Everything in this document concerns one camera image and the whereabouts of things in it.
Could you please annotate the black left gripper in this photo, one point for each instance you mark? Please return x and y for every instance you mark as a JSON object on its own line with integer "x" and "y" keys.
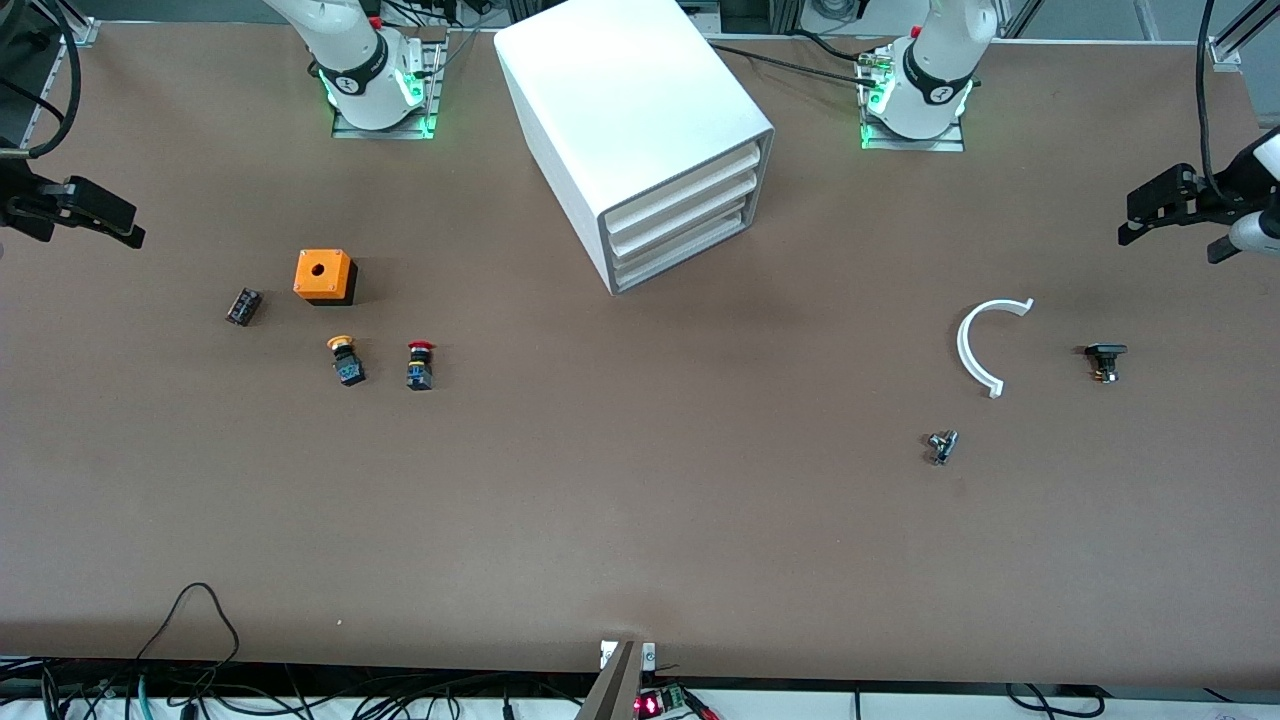
{"x": 1196, "y": 196}

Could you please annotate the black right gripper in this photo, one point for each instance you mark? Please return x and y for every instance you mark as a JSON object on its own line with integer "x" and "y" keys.
{"x": 22, "y": 203}

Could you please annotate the white lowest drawer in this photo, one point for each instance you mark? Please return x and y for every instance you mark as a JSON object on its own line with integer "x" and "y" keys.
{"x": 690, "y": 248}

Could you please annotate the black push button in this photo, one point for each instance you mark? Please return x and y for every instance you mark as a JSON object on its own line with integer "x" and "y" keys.
{"x": 1105, "y": 352}

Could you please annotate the yellow push button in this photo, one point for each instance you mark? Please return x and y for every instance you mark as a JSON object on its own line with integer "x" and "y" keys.
{"x": 347, "y": 366}

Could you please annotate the red push button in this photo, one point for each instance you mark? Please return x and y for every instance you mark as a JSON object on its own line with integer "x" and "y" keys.
{"x": 420, "y": 368}

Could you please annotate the white drawer cabinet housing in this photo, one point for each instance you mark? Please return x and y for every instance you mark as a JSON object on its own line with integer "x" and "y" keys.
{"x": 620, "y": 110}

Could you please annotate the small black contact block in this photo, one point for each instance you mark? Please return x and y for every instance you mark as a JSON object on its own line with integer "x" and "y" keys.
{"x": 243, "y": 307}

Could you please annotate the small metal clamp part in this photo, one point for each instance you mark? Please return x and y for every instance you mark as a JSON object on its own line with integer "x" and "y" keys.
{"x": 942, "y": 447}

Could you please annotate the circuit board with red light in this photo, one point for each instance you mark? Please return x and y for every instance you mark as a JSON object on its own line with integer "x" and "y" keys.
{"x": 660, "y": 702}

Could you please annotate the aluminium frame profile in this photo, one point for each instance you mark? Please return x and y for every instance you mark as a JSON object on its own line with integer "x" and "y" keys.
{"x": 78, "y": 28}
{"x": 1240, "y": 35}

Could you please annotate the orange button enclosure box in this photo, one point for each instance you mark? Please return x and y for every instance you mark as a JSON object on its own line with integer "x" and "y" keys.
{"x": 322, "y": 272}

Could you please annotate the white curved plastic bracket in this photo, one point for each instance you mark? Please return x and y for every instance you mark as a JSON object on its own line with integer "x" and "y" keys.
{"x": 966, "y": 345}

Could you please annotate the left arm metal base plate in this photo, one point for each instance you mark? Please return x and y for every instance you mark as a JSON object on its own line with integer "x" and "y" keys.
{"x": 915, "y": 145}

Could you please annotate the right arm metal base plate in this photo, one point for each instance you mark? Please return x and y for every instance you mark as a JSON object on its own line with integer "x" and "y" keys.
{"x": 432, "y": 95}

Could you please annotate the grey metal post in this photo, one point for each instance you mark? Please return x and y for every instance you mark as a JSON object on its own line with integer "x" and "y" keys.
{"x": 615, "y": 685}

